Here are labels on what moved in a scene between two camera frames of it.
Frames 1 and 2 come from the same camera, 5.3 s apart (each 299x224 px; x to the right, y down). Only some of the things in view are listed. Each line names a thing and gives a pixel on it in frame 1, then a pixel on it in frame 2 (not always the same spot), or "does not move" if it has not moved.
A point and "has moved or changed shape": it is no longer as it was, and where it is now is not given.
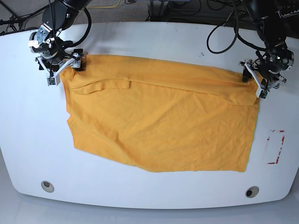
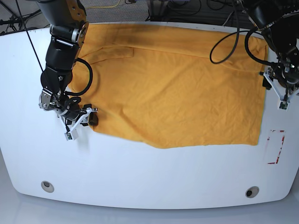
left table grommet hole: x=47 y=186 does not move
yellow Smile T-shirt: x=163 y=115 has moved or changed shape
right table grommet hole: x=252 y=192 does not move
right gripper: x=265 y=79 -> x=283 y=88
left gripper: x=53 y=66 -> x=73 y=119
